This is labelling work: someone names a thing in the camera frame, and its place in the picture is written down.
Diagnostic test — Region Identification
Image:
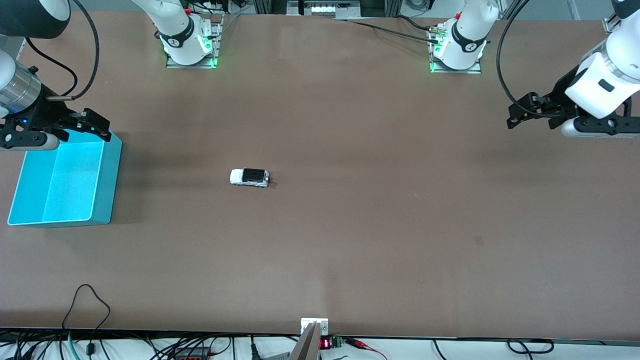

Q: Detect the red clip lead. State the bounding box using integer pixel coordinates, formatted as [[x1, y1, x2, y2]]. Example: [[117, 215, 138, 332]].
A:
[[347, 337, 388, 360]]

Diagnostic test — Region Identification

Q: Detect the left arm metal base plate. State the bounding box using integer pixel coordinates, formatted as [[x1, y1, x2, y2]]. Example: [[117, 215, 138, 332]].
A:
[[428, 25, 482, 75]]

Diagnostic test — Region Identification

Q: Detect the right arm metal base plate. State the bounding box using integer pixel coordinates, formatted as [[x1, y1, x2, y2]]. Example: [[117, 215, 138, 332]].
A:
[[165, 14, 224, 69]]

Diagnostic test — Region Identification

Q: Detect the short black table cable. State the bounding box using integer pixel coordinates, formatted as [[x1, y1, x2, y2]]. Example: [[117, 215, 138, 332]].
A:
[[395, 15, 437, 32]]

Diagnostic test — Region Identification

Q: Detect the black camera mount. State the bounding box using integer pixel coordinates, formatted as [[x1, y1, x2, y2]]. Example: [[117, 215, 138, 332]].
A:
[[575, 115, 640, 135], [0, 118, 32, 149]]

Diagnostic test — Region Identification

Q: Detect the white jeep toy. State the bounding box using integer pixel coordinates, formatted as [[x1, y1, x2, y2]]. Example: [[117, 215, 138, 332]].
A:
[[229, 168, 271, 189]]

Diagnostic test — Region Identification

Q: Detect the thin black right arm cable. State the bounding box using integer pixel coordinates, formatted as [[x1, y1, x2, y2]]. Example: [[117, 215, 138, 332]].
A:
[[25, 37, 80, 97]]

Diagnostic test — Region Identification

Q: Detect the cyan plastic bin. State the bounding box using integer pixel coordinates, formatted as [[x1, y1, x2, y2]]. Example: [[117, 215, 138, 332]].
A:
[[7, 127, 123, 229]]

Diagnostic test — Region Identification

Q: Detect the aluminium frame side rail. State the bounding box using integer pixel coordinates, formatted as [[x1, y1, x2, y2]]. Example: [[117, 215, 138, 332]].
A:
[[9, 36, 27, 63]]

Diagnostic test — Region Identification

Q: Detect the white light panel device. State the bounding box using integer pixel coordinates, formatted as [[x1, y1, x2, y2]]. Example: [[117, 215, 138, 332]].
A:
[[287, 0, 362, 20]]

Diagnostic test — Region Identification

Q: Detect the looped black cable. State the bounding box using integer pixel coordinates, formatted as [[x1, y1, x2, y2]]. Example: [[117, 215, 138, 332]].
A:
[[506, 338, 555, 354]]

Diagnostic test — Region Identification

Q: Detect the black cable with inline box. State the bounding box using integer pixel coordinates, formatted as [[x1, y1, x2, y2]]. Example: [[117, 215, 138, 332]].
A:
[[61, 284, 111, 357]]

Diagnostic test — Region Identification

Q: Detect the long black table cable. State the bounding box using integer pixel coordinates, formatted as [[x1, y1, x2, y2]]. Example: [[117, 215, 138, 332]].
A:
[[345, 19, 441, 45]]

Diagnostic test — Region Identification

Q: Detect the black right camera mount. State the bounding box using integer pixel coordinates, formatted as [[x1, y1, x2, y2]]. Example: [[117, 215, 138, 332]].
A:
[[0, 118, 32, 149]]

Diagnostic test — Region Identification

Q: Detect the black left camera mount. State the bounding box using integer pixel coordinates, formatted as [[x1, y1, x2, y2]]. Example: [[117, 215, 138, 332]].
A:
[[575, 115, 640, 135]]

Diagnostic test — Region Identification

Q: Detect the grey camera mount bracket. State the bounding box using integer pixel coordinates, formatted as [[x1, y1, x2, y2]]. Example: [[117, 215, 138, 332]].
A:
[[289, 317, 330, 360]]

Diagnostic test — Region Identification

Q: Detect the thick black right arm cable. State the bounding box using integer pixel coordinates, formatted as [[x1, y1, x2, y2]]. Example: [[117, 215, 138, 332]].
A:
[[45, 0, 101, 101]]

